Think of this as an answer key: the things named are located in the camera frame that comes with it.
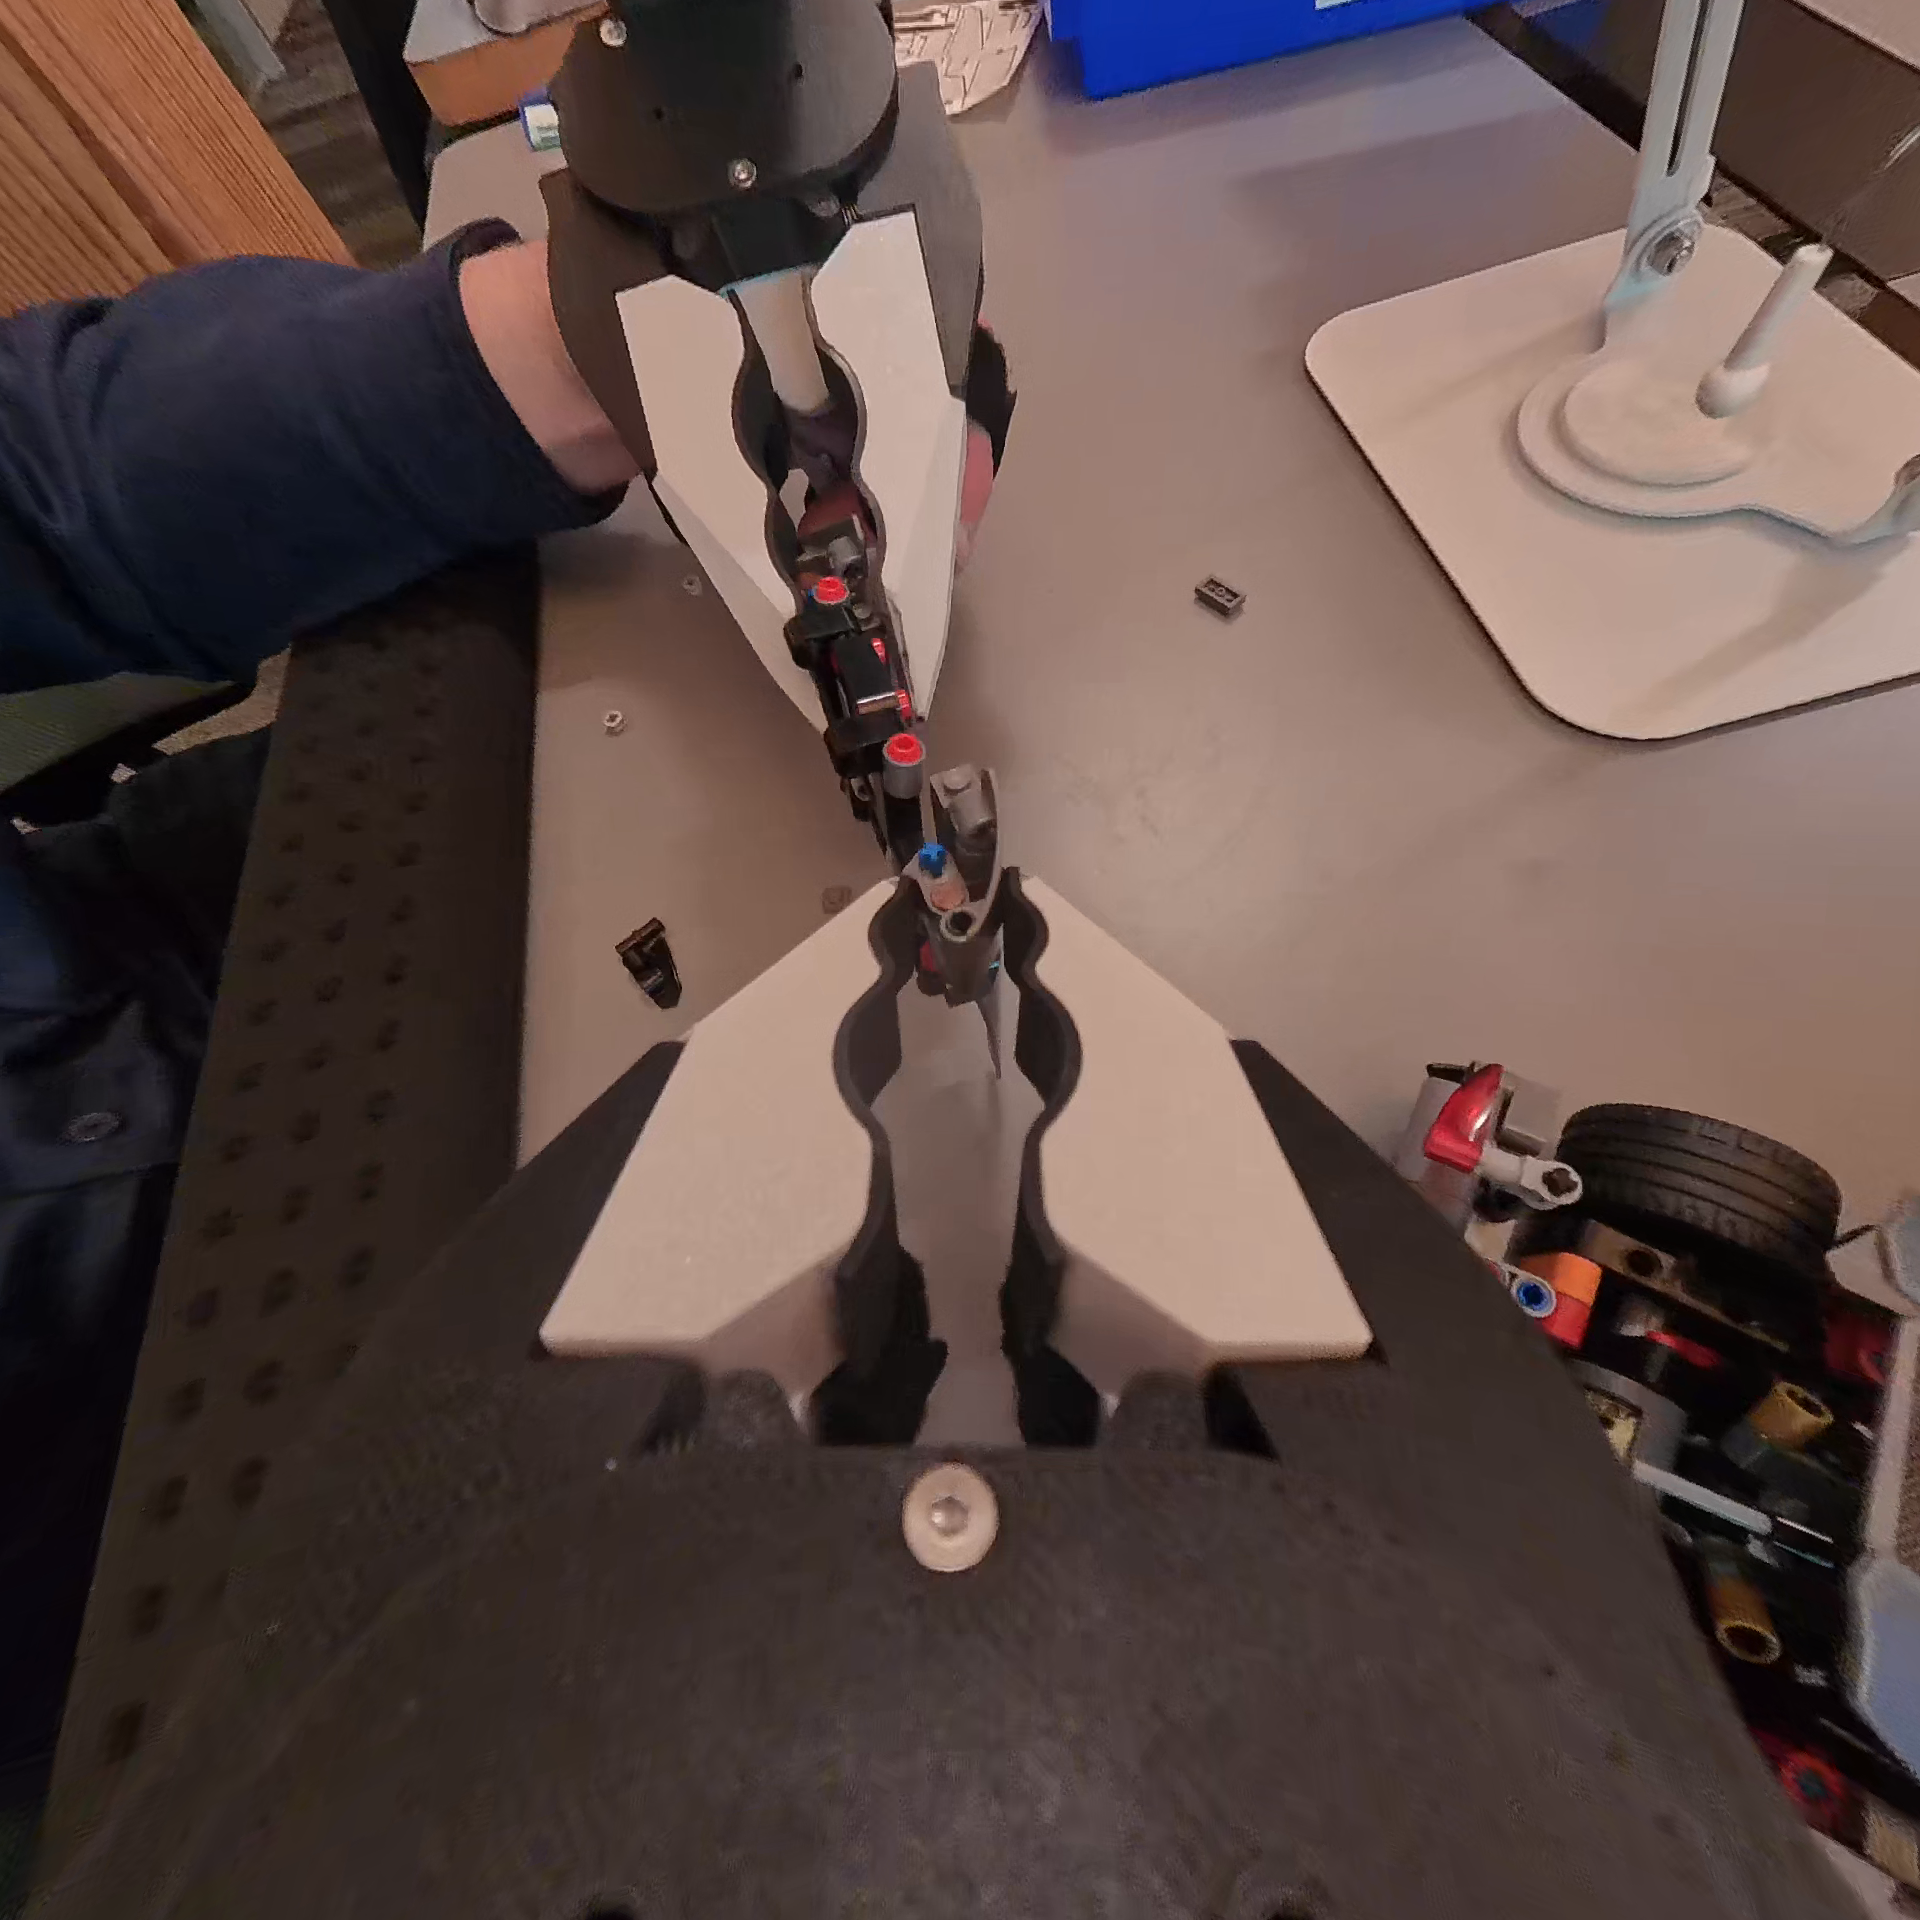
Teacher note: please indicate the blue bin with square tag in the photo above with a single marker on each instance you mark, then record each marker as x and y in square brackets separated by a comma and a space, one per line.
[1200, 44]

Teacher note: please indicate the person's left hand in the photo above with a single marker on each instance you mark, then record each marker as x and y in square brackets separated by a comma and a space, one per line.
[541, 390]

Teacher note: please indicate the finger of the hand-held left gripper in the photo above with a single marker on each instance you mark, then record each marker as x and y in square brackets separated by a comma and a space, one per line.
[692, 420]
[916, 420]

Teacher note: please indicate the black angled lego connector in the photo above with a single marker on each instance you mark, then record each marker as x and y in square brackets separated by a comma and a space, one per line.
[647, 960]

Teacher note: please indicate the white sticker sheet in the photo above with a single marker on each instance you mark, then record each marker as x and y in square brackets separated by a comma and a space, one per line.
[975, 52]

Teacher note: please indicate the person's left forearm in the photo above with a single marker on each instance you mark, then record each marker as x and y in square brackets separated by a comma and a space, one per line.
[224, 451]

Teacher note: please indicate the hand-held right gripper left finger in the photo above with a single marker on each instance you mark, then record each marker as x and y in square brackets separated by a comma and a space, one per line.
[704, 1201]

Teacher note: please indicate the small white blue-edged block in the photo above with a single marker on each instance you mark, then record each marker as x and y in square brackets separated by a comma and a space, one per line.
[539, 124]

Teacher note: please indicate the small dark grey lego plate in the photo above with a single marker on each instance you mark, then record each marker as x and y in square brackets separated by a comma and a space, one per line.
[1221, 595]

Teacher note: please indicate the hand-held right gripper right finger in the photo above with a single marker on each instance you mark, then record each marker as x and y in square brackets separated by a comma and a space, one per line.
[1200, 1201]

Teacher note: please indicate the white desk stand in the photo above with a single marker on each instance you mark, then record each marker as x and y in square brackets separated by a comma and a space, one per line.
[1576, 524]

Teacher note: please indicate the small lego technic sub-assembly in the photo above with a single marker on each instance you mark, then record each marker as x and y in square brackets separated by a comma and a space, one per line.
[856, 662]

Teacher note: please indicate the layered plywood board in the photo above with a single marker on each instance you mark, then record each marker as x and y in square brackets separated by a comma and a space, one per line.
[150, 148]

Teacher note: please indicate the grey lego car model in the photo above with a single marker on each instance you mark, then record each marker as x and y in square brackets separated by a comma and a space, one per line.
[1695, 1201]

